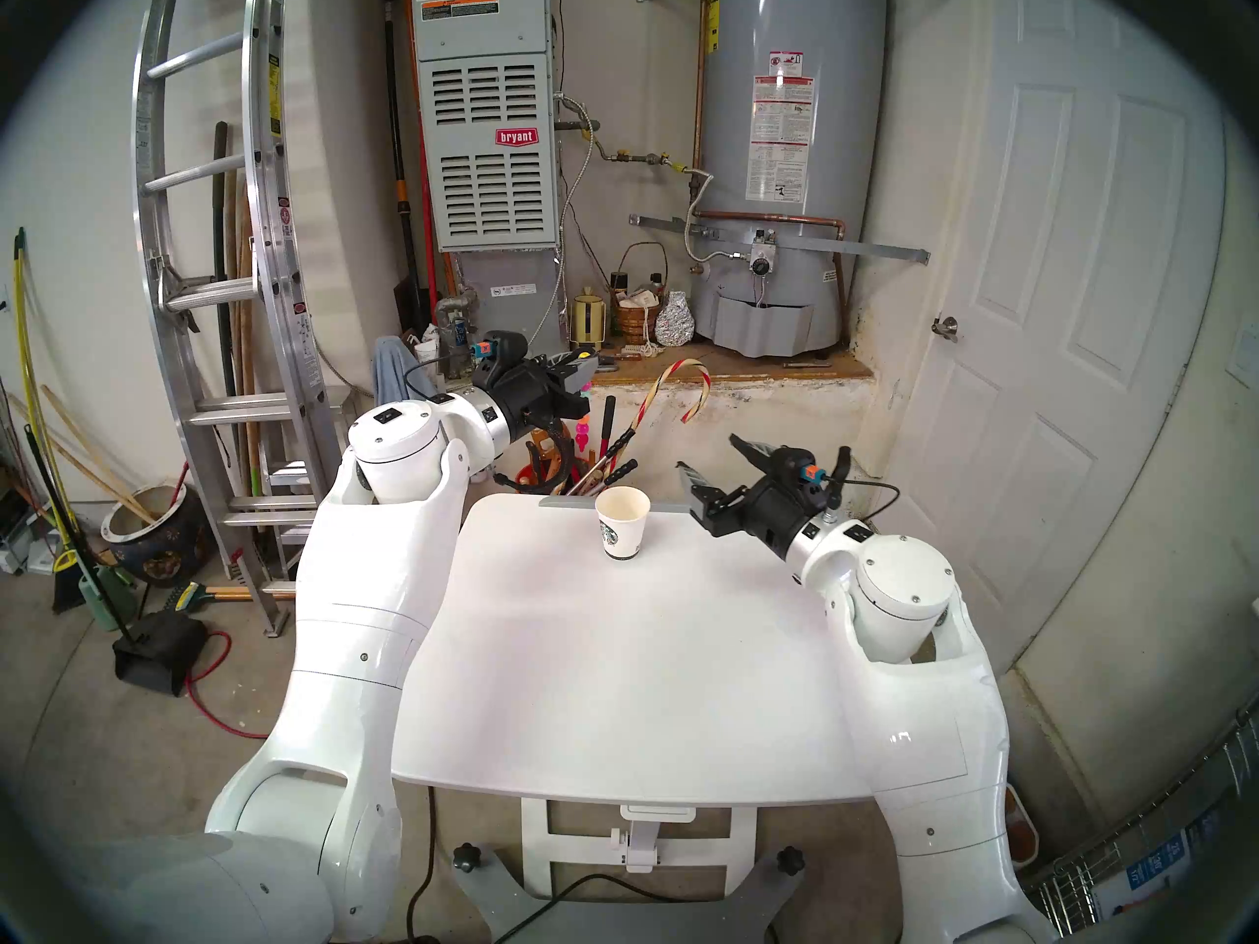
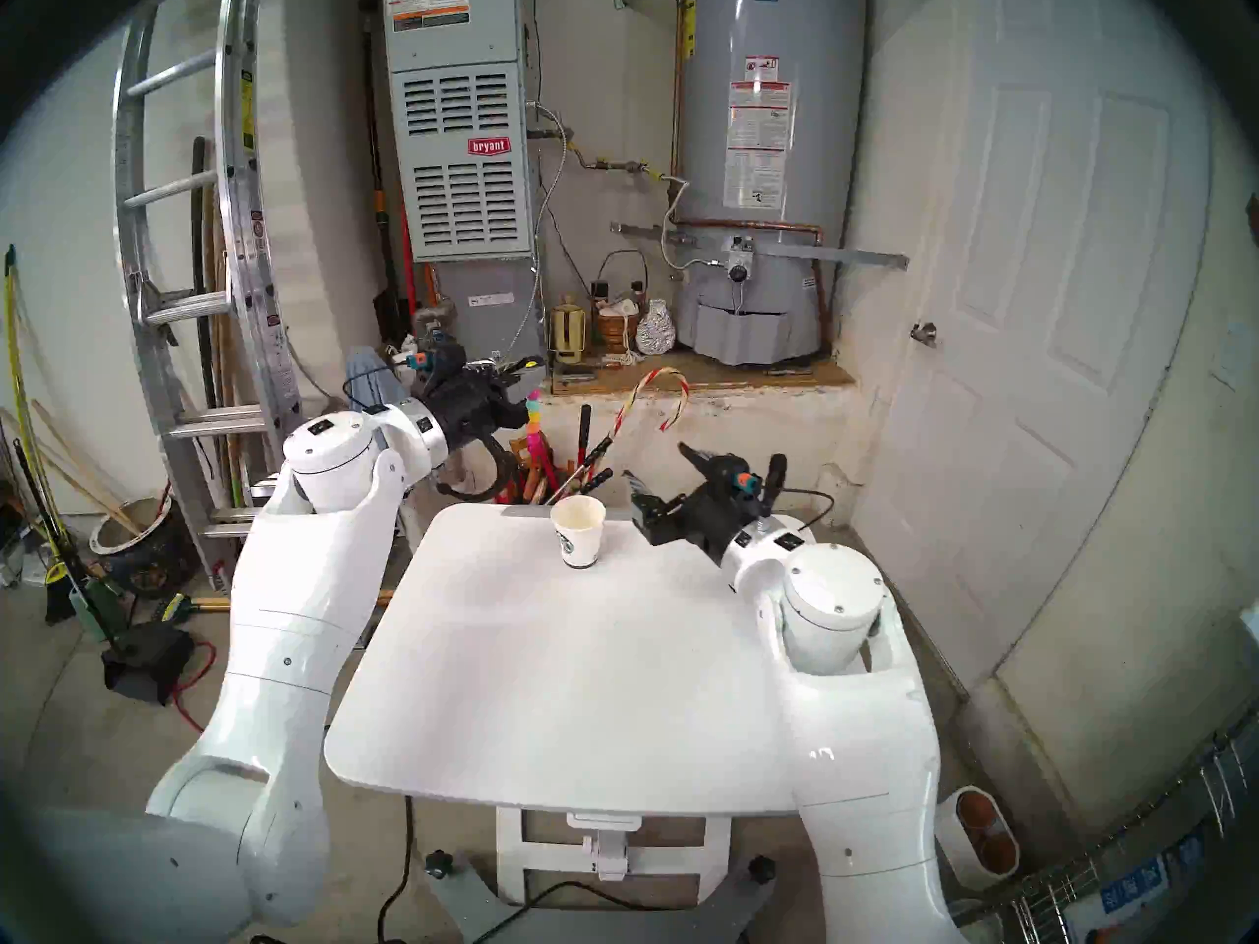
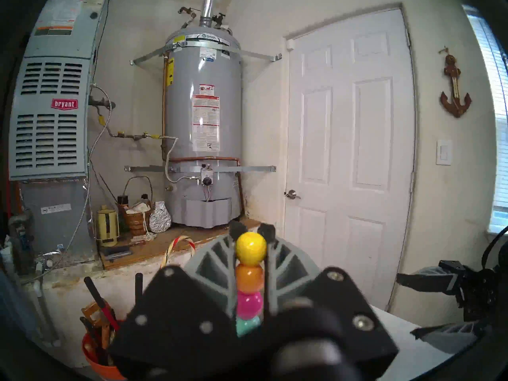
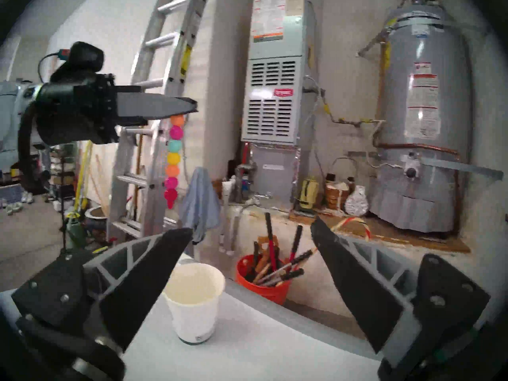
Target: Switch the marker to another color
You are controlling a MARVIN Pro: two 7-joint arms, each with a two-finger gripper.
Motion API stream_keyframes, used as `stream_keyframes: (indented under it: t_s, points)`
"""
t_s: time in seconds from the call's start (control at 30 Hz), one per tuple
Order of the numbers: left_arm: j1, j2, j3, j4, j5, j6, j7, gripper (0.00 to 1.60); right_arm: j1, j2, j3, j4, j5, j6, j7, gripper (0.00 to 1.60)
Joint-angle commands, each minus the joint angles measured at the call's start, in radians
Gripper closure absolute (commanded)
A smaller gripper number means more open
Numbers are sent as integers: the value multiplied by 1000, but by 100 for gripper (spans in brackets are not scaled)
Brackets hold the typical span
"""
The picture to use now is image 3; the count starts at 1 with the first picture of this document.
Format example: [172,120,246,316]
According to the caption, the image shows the white light switch plate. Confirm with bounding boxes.
[436,139,453,165]

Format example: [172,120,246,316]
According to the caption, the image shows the orange tool bucket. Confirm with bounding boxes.
[81,331,127,381]

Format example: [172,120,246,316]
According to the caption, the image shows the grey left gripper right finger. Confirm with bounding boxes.
[257,221,323,319]

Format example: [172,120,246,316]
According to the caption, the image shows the straight copper pipe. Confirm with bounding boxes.
[161,55,169,162]

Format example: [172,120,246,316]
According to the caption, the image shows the grey water heater tank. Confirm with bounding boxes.
[162,25,244,229]

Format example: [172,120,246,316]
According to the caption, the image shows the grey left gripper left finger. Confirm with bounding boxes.
[183,219,247,319]

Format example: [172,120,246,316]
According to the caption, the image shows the wooden platform board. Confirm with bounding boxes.
[97,217,262,270]

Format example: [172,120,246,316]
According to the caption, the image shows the gas pipe with yellow valves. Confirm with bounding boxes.
[88,94,163,142]

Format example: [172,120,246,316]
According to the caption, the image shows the white panel door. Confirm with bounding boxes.
[284,7,417,311]

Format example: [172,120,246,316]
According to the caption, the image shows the brown anchor wall decoration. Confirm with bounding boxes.
[439,47,473,119]

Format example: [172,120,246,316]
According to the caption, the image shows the dark flat tool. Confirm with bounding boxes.
[99,244,133,262]

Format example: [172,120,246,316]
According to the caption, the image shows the grey Bryant furnace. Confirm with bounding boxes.
[8,0,110,262]

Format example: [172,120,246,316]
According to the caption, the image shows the red bolt cutter black grips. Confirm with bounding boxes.
[83,272,144,333]

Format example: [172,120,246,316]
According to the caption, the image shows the yellow-ended marker piece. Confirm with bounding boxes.
[235,231,267,320]

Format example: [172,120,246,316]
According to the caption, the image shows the metal water heater strap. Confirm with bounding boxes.
[130,41,283,66]
[124,165,277,173]

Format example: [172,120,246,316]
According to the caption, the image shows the bent copper pipe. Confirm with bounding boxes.
[162,156,246,218]

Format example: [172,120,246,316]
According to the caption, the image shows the metal flue pipe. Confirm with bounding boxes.
[198,0,219,27]

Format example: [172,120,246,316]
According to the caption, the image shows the white window blind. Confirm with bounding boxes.
[462,5,508,234]

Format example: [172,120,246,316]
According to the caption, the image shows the wicker basket with handle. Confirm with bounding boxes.
[118,176,156,237]

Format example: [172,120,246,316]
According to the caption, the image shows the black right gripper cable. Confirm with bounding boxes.
[481,225,508,270]

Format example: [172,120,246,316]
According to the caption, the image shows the foil wrapped bundle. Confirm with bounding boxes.
[149,201,172,234]

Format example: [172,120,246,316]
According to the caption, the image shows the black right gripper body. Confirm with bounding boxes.
[456,257,508,324]

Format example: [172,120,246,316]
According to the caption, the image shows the teal-ended bead marker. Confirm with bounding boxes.
[236,315,263,338]

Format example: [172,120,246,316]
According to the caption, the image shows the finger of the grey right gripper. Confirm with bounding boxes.
[411,320,491,355]
[396,260,463,294]

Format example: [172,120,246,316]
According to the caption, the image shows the flexible metal conduit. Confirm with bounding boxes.
[48,83,114,266]

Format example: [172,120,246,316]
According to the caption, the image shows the red white candy cane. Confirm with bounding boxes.
[160,235,196,269]

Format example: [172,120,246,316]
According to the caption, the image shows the orange handled hand saw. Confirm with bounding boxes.
[81,301,112,345]

